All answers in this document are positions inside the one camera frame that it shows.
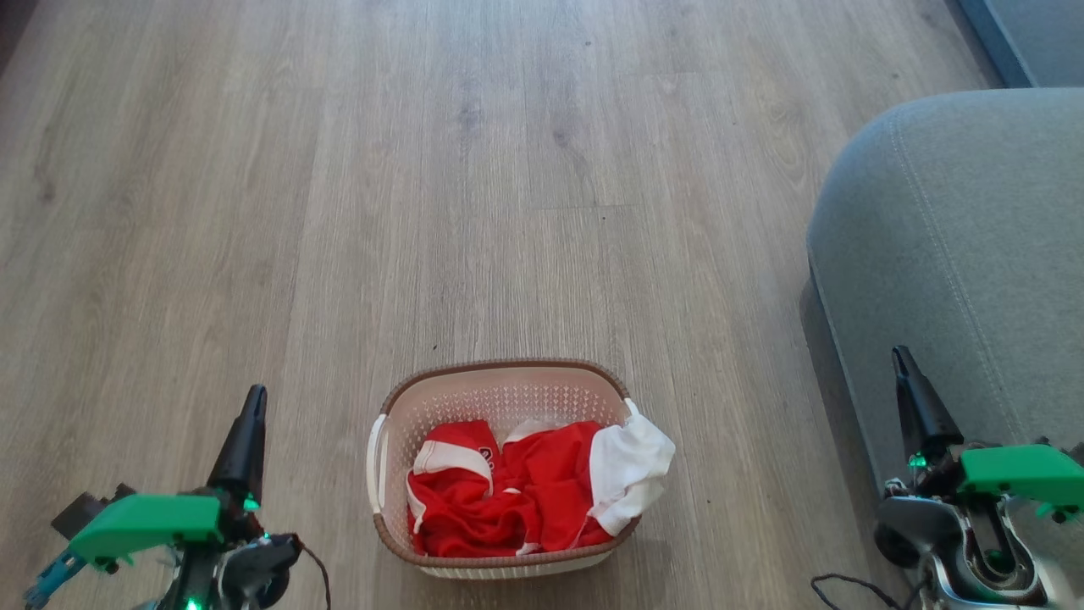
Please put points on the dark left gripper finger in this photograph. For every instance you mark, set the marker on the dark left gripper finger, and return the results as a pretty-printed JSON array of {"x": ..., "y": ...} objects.
[{"x": 241, "y": 449}]

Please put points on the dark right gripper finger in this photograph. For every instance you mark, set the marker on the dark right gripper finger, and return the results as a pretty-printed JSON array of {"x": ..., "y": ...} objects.
[{"x": 919, "y": 407}]

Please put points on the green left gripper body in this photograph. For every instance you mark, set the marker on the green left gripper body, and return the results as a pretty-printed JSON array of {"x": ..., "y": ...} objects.
[{"x": 144, "y": 518}]

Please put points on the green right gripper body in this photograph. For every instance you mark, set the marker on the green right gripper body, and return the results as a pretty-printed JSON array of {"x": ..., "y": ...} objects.
[{"x": 1016, "y": 470}]

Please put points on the red shorts with white stripe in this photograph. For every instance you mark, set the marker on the red shorts with white stripe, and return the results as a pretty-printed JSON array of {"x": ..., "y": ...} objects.
[{"x": 449, "y": 508}]

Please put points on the red and white jersey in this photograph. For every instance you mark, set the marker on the red and white jersey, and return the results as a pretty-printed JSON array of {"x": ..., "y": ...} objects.
[{"x": 631, "y": 466}]

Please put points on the grey fabric sofa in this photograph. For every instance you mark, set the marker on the grey fabric sofa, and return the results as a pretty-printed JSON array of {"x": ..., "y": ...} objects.
[{"x": 948, "y": 254}]

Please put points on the beige plastic laundry basket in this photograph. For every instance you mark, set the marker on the beige plastic laundry basket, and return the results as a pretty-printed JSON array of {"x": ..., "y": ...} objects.
[{"x": 500, "y": 398}]

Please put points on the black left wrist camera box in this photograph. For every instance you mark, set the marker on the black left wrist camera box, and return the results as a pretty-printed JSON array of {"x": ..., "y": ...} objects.
[{"x": 80, "y": 510}]

